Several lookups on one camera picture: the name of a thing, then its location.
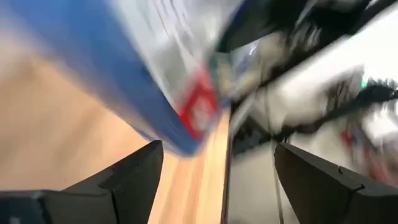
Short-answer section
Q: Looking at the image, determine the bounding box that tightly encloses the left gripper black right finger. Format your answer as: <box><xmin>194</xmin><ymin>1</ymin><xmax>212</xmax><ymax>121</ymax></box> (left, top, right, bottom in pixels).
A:
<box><xmin>274</xmin><ymin>142</ymin><xmax>398</xmax><ymax>224</ymax></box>

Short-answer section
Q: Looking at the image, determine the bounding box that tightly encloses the blue translucent first aid box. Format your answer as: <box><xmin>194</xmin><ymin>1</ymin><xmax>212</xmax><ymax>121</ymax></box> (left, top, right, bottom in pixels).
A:
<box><xmin>9</xmin><ymin>0</ymin><xmax>228</xmax><ymax>157</ymax></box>

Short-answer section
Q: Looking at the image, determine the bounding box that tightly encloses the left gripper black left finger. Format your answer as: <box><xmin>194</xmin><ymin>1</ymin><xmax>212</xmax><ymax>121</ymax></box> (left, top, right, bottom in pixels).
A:
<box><xmin>0</xmin><ymin>139</ymin><xmax>164</xmax><ymax>224</ymax></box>

